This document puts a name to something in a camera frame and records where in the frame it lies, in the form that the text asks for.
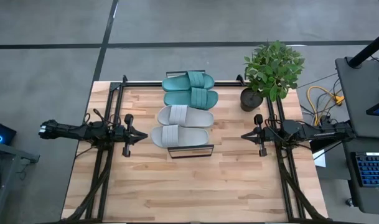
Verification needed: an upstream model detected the backlit keyboard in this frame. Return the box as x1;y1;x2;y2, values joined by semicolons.
350;151;379;188

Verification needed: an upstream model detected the grey desk with tablet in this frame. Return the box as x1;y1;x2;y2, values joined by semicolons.
334;57;379;139

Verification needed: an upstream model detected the white paper sheet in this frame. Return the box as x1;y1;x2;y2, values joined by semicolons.
312;149;327;168

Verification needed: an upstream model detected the black pole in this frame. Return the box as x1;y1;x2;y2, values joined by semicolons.
347;29;379;68

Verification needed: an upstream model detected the grey desk with keyboard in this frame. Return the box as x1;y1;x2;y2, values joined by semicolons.
341;135;379;216

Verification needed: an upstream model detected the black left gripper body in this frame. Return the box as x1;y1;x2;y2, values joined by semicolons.
115;113;135;157

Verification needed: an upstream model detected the yellow cable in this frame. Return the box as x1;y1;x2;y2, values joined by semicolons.
306;86;345;127

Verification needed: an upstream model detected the wooden shelf with black frame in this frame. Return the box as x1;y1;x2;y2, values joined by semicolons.
166;70;215;159

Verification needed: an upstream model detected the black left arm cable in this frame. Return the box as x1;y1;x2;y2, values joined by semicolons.
82;108;121;126

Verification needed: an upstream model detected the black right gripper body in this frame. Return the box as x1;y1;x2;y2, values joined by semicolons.
253;113;283;157

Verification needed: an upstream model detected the green leafy plant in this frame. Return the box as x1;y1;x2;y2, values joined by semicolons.
243;40;305;102

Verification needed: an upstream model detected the black aluminium table frame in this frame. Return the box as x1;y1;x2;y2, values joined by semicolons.
36;74;361;224

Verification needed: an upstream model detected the teal rubber slide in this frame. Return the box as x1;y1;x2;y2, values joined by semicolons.
163;86;219;111
161;70;215;93

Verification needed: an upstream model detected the black plant pot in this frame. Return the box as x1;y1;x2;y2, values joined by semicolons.
240;88;264;112

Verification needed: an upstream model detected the grey rubber slide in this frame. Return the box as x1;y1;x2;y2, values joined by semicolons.
150;124;210;149
157;105;215;129

